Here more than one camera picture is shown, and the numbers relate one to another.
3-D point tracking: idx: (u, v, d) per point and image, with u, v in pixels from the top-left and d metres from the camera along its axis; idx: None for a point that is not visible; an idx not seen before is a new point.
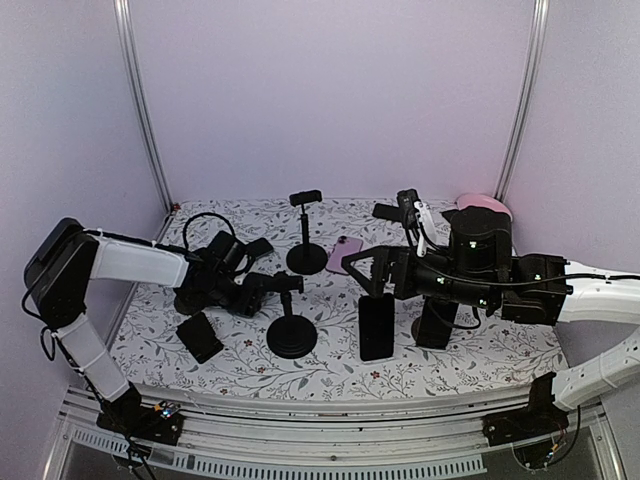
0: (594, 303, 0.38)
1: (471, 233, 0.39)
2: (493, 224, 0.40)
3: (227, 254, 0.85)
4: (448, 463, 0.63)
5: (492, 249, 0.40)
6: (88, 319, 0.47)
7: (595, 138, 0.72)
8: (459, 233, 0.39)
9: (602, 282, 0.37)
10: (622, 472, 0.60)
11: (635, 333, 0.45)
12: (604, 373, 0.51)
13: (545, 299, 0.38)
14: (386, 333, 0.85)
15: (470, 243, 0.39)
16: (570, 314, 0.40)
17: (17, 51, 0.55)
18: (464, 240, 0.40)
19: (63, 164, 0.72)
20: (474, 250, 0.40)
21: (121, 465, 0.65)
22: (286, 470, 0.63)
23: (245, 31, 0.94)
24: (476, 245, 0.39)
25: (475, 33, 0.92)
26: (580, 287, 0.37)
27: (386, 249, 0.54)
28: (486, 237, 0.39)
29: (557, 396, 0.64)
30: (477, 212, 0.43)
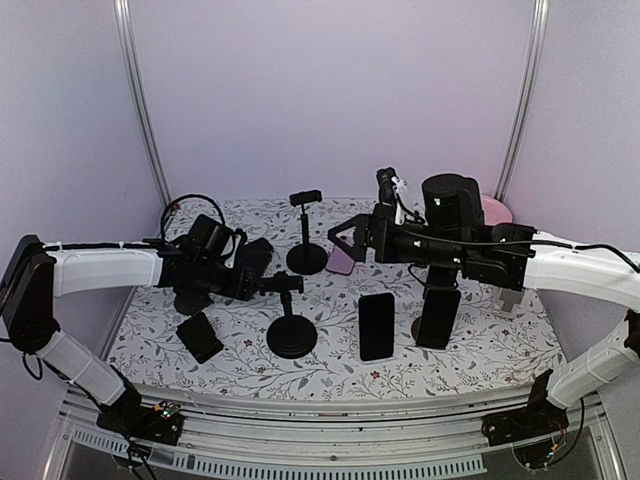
0: (560, 273, 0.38)
1: (436, 191, 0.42)
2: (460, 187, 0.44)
3: (207, 240, 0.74)
4: (448, 463, 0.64)
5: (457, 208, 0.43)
6: (66, 337, 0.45)
7: (594, 139, 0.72)
8: (424, 192, 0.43)
9: (570, 250, 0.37)
10: (622, 472, 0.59)
11: (620, 324, 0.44)
12: (590, 366, 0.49)
13: (508, 263, 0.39)
14: (386, 333, 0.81)
15: (434, 200, 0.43)
16: (536, 282, 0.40)
17: (17, 50, 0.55)
18: (433, 198, 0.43)
19: (61, 164, 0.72)
20: (439, 208, 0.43)
21: (122, 465, 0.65)
22: (286, 470, 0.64)
23: (245, 30, 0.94)
24: (440, 202, 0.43)
25: (475, 34, 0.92)
26: (541, 253, 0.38)
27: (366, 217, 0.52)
28: (451, 196, 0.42)
29: (549, 392, 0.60)
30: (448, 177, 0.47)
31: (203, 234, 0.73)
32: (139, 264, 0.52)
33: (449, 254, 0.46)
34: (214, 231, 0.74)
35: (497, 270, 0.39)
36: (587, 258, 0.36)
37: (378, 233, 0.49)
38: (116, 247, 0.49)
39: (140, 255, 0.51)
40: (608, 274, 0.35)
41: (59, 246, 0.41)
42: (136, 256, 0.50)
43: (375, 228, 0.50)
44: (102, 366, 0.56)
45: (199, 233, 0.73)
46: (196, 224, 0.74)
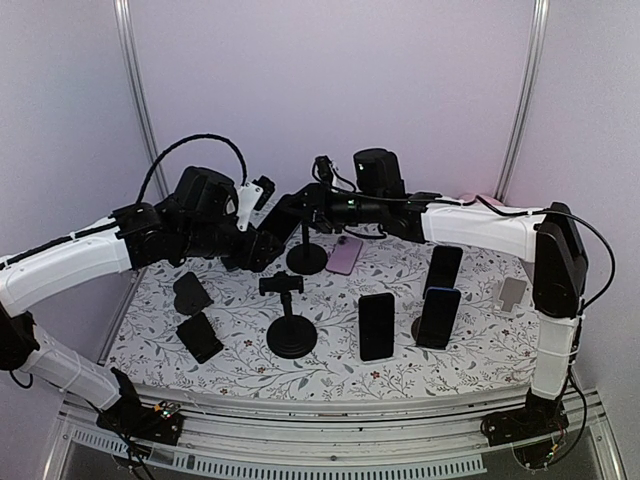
0: (450, 225, 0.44)
1: (361, 159, 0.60)
2: (383, 158, 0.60)
3: (197, 200, 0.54)
4: (449, 463, 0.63)
5: (377, 174, 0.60)
6: (44, 353, 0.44)
7: (595, 137, 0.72)
8: (353, 157, 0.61)
9: (456, 207, 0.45)
10: (623, 472, 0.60)
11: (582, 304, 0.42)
12: (542, 345, 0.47)
13: (409, 221, 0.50)
14: (387, 333, 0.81)
15: (359, 165, 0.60)
16: (438, 235, 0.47)
17: (18, 50, 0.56)
18: (360, 165, 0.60)
19: (62, 162, 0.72)
20: (363, 172, 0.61)
21: (121, 465, 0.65)
22: (286, 470, 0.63)
23: (246, 29, 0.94)
24: (362, 167, 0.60)
25: (474, 34, 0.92)
26: (431, 210, 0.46)
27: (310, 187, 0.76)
28: (370, 162, 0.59)
29: (535, 385, 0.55)
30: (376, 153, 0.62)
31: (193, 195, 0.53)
32: (103, 253, 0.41)
33: (371, 212, 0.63)
34: (205, 188, 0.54)
35: (401, 225, 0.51)
36: (467, 211, 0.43)
37: (319, 197, 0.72)
38: (70, 239, 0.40)
39: (96, 244, 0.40)
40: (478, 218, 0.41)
41: (4, 262, 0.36)
42: (89, 247, 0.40)
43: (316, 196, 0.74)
44: (92, 374, 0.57)
45: (186, 190, 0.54)
46: (183, 180, 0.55)
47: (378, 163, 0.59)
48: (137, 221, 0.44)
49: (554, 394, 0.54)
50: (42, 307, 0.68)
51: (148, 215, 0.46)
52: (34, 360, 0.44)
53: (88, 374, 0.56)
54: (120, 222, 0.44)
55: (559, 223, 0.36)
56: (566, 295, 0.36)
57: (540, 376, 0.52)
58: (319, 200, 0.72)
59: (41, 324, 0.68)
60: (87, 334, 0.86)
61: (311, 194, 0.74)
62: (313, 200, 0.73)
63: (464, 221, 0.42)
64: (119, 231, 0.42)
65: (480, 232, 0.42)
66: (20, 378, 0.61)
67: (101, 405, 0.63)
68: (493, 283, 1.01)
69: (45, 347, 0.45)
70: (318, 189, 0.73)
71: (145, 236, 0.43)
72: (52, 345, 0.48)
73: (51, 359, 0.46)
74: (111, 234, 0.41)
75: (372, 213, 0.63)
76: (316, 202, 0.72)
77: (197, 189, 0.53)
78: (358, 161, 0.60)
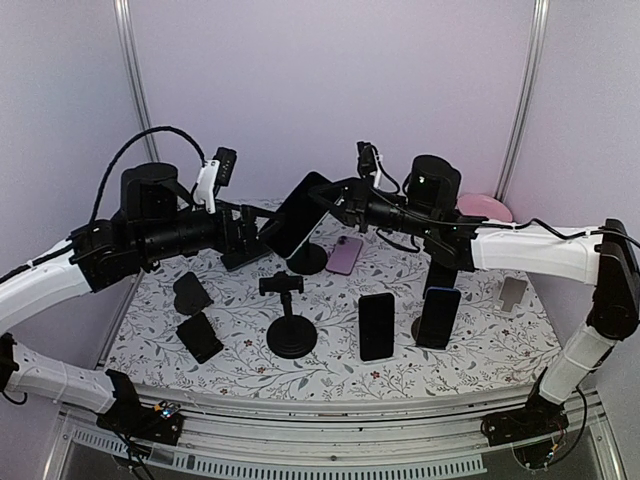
0: (501, 251, 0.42)
1: (422, 170, 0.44)
2: (447, 172, 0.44)
3: (139, 203, 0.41)
4: (449, 463, 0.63)
5: (435, 192, 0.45)
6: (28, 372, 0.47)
7: (595, 138, 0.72)
8: (414, 166, 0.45)
9: (510, 231, 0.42)
10: (622, 472, 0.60)
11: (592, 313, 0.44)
12: (567, 354, 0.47)
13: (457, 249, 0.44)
14: (387, 333, 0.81)
15: (419, 177, 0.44)
16: (489, 262, 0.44)
17: (18, 50, 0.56)
18: (415, 177, 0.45)
19: (62, 163, 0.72)
20: (422, 186, 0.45)
21: (122, 465, 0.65)
22: (286, 470, 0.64)
23: (246, 29, 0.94)
24: (423, 180, 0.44)
25: (474, 34, 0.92)
26: (484, 235, 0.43)
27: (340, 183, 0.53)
28: (437, 180, 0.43)
29: (542, 388, 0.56)
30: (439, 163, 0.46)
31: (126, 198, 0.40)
32: (61, 279, 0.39)
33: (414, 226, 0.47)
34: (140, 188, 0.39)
35: (447, 254, 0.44)
36: (522, 235, 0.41)
37: (363, 194, 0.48)
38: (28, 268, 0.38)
39: (51, 270, 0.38)
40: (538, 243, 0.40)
41: None
42: (45, 277, 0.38)
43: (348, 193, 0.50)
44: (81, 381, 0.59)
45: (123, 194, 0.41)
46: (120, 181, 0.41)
47: (443, 182, 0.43)
48: (92, 241, 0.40)
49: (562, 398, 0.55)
50: (36, 322, 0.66)
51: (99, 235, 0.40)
52: (17, 378, 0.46)
53: (76, 380, 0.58)
54: (76, 245, 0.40)
55: (619, 242, 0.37)
56: (626, 317, 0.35)
57: (550, 378, 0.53)
58: (366, 199, 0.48)
59: (31, 345, 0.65)
60: (87, 333, 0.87)
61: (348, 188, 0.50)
62: (357, 197, 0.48)
63: (524, 246, 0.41)
64: (73, 256, 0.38)
65: (537, 256, 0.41)
66: (14, 394, 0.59)
67: (99, 410, 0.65)
68: (493, 283, 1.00)
69: (27, 366, 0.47)
70: (359, 184, 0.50)
71: (102, 258, 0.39)
72: (35, 362, 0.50)
73: (35, 376, 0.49)
74: (66, 259, 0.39)
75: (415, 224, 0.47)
76: (356, 198, 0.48)
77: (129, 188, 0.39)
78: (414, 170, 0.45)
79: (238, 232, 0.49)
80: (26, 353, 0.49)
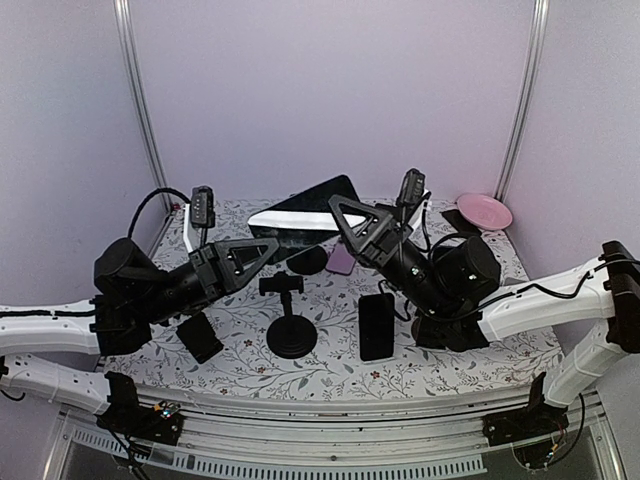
0: (509, 320, 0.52)
1: (478, 269, 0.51)
2: (495, 270, 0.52)
3: (123, 296, 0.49)
4: (449, 463, 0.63)
5: (474, 286, 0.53)
6: (29, 378, 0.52)
7: (596, 137, 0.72)
8: (471, 261, 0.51)
9: (513, 298, 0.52)
10: (623, 473, 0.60)
11: (599, 323, 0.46)
12: (578, 364, 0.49)
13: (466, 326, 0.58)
14: (386, 333, 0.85)
15: (471, 272, 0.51)
16: (503, 331, 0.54)
17: (17, 50, 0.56)
18: (459, 263, 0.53)
19: (61, 164, 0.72)
20: (468, 276, 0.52)
21: (121, 466, 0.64)
22: (286, 470, 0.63)
23: (245, 28, 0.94)
24: (473, 276, 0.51)
25: (474, 33, 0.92)
26: (490, 311, 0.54)
27: (383, 217, 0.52)
28: (485, 280, 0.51)
29: (546, 394, 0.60)
30: (487, 255, 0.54)
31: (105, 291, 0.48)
32: (76, 337, 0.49)
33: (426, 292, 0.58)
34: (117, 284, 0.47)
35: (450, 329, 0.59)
36: (521, 301, 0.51)
37: (390, 241, 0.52)
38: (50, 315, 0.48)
39: (70, 328, 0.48)
40: (537, 304, 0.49)
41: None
42: (64, 331, 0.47)
43: (382, 235, 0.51)
44: (74, 385, 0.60)
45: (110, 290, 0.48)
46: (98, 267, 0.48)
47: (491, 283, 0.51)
48: (110, 318, 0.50)
49: (566, 403, 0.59)
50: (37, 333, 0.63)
51: (113, 318, 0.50)
52: (6, 380, 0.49)
53: (68, 383, 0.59)
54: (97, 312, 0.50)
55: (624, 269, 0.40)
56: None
57: (558, 387, 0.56)
58: (388, 248, 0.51)
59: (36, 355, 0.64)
60: None
61: (376, 225, 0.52)
62: (384, 246, 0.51)
63: (526, 310, 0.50)
64: (92, 325, 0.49)
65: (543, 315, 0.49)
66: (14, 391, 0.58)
67: (94, 410, 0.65)
68: None
69: (17, 370, 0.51)
70: (390, 228, 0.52)
71: (117, 334, 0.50)
72: (28, 366, 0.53)
73: (24, 380, 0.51)
74: (86, 323, 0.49)
75: (428, 292, 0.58)
76: (381, 248, 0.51)
77: (99, 281, 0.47)
78: (468, 258, 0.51)
79: (217, 271, 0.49)
80: (19, 357, 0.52)
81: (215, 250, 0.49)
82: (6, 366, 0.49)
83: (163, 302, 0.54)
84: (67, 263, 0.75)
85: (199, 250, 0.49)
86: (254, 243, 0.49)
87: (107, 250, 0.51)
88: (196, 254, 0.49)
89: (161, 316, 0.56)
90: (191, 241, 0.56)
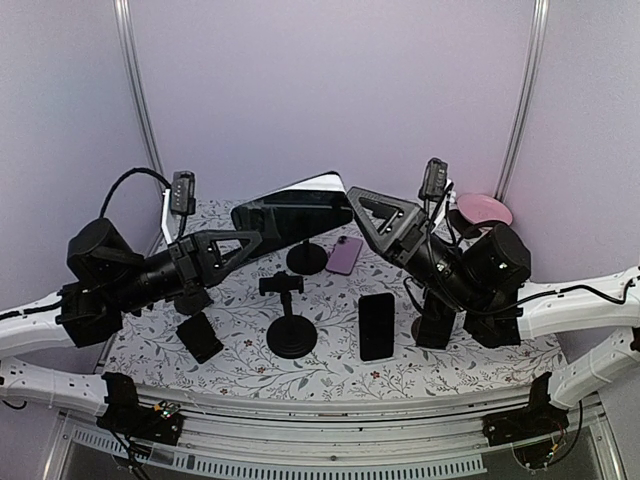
0: (548, 318, 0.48)
1: (505, 256, 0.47)
2: (526, 259, 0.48)
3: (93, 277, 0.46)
4: (449, 464, 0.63)
5: (503, 276, 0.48)
6: (26, 386, 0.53)
7: (596, 137, 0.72)
8: (499, 248, 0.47)
9: (554, 297, 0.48)
10: (623, 472, 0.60)
11: (622, 327, 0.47)
12: (594, 369, 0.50)
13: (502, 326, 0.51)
14: (387, 333, 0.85)
15: (500, 261, 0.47)
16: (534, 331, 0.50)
17: (17, 51, 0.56)
18: (488, 252, 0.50)
19: (61, 164, 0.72)
20: (496, 266, 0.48)
21: (121, 466, 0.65)
22: (286, 470, 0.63)
23: (245, 28, 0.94)
24: (502, 265, 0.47)
25: (474, 33, 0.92)
26: (529, 308, 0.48)
27: (408, 210, 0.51)
28: (516, 268, 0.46)
29: (552, 395, 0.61)
30: (518, 245, 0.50)
31: (76, 270, 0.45)
32: (48, 332, 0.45)
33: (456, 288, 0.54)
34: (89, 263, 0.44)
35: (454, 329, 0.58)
36: (564, 301, 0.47)
37: (412, 239, 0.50)
38: (21, 314, 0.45)
39: (39, 324, 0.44)
40: (581, 307, 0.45)
41: None
42: (31, 328, 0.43)
43: (407, 230, 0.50)
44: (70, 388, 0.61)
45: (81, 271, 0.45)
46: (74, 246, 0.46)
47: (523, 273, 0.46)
48: (76, 304, 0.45)
49: (568, 404, 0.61)
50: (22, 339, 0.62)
51: (80, 304, 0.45)
52: (4, 389, 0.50)
53: (64, 388, 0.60)
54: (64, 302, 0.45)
55: None
56: None
57: (567, 388, 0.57)
58: (409, 244, 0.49)
59: (30, 362, 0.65)
60: None
61: (401, 220, 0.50)
62: (404, 245, 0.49)
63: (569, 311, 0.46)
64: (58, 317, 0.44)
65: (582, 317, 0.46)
66: (15, 400, 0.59)
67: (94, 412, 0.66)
68: None
69: (13, 378, 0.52)
70: (415, 224, 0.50)
71: (85, 324, 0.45)
72: (24, 374, 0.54)
73: (20, 388, 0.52)
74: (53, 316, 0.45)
75: (457, 288, 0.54)
76: (402, 244, 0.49)
77: (71, 260, 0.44)
78: (496, 247, 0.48)
79: (194, 263, 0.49)
80: (14, 365, 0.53)
81: (194, 242, 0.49)
82: (2, 376, 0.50)
83: (136, 289, 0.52)
84: (66, 263, 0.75)
85: (177, 243, 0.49)
86: (237, 235, 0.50)
87: (82, 231, 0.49)
88: (175, 246, 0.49)
89: (133, 303, 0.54)
90: (170, 230, 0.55)
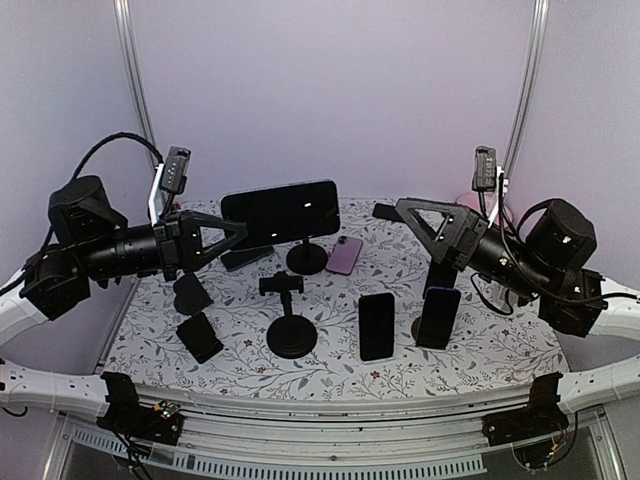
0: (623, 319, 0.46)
1: (565, 230, 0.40)
2: (589, 227, 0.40)
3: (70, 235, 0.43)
4: (449, 463, 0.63)
5: (570, 252, 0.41)
6: (28, 389, 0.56)
7: (595, 138, 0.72)
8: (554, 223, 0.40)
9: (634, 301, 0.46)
10: (622, 472, 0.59)
11: None
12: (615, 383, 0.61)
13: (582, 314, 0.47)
14: (387, 333, 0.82)
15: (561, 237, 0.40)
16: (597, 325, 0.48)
17: (17, 51, 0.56)
18: (545, 231, 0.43)
19: (62, 165, 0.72)
20: (559, 242, 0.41)
21: (121, 466, 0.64)
22: (286, 470, 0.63)
23: (245, 30, 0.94)
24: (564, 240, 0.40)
25: (474, 32, 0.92)
26: (614, 305, 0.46)
27: (455, 211, 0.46)
28: (581, 241, 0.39)
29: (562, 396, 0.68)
30: (573, 213, 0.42)
31: (56, 225, 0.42)
32: (15, 311, 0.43)
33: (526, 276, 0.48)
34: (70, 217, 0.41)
35: None
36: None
37: (468, 240, 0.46)
38: None
39: (5, 303, 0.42)
40: None
41: None
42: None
43: (459, 229, 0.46)
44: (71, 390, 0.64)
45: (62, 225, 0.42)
46: (60, 195, 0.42)
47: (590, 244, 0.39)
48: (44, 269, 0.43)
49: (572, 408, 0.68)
50: (19, 346, 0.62)
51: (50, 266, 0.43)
52: (5, 395, 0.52)
53: (65, 389, 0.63)
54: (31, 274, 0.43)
55: None
56: None
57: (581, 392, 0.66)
58: (468, 244, 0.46)
59: (15, 361, 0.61)
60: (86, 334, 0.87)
61: (451, 225, 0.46)
62: (462, 248, 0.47)
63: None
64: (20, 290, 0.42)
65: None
66: (15, 407, 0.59)
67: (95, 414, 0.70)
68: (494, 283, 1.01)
69: (14, 382, 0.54)
70: (468, 226, 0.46)
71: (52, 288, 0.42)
72: (23, 378, 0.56)
73: (21, 391, 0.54)
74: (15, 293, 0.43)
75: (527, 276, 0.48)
76: (459, 249, 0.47)
77: (53, 213, 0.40)
78: (554, 219, 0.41)
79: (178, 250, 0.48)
80: (12, 371, 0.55)
81: (180, 227, 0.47)
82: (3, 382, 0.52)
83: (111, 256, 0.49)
84: None
85: (161, 225, 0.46)
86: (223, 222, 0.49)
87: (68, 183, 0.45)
88: (160, 229, 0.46)
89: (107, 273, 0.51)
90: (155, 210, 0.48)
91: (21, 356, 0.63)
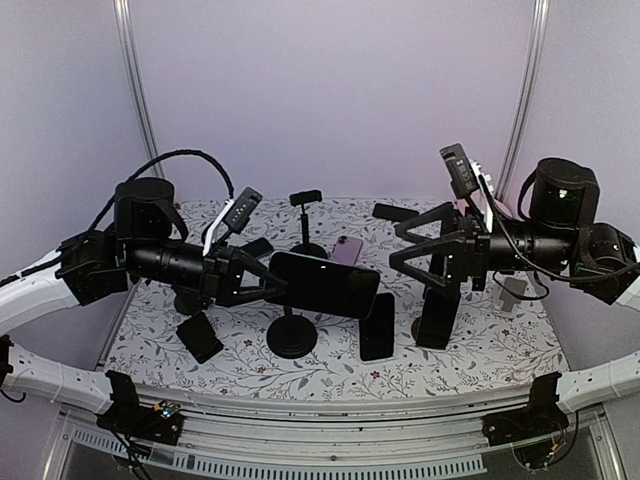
0: None
1: (556, 180, 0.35)
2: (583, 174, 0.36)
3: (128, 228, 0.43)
4: (449, 464, 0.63)
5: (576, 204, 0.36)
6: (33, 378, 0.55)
7: (596, 136, 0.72)
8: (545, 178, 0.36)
9: None
10: (623, 472, 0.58)
11: None
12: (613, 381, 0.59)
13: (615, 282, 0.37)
14: (387, 333, 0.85)
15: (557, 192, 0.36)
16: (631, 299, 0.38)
17: (18, 52, 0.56)
18: (541, 192, 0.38)
19: (61, 164, 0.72)
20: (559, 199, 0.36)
21: (121, 466, 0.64)
22: (286, 470, 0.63)
23: (246, 31, 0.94)
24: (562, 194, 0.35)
25: (475, 32, 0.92)
26: None
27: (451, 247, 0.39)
28: (578, 190, 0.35)
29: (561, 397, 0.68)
30: (563, 165, 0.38)
31: (119, 215, 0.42)
32: (49, 291, 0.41)
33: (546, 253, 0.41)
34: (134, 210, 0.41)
35: None
36: None
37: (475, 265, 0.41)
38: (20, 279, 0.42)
39: (38, 282, 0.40)
40: None
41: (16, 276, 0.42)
42: (31, 288, 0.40)
43: (468, 253, 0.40)
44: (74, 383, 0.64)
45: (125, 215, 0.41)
46: (135, 188, 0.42)
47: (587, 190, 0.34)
48: (83, 255, 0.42)
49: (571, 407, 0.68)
50: (29, 333, 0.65)
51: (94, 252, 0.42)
52: (10, 380, 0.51)
53: (69, 382, 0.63)
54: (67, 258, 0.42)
55: None
56: None
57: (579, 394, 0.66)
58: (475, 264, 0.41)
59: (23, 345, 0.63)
60: (87, 333, 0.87)
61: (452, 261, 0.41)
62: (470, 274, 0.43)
63: None
64: (57, 271, 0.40)
65: None
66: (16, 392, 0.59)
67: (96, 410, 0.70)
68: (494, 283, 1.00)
69: (22, 367, 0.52)
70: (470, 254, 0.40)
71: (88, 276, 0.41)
72: (31, 364, 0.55)
73: (28, 377, 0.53)
74: (51, 273, 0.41)
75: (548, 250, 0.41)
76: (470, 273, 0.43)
77: (123, 202, 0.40)
78: (544, 179, 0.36)
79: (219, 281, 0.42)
80: (21, 354, 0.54)
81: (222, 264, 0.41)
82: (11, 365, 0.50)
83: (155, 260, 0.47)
84: None
85: (211, 257, 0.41)
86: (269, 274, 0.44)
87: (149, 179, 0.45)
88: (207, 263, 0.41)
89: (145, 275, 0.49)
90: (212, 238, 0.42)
91: (29, 343, 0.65)
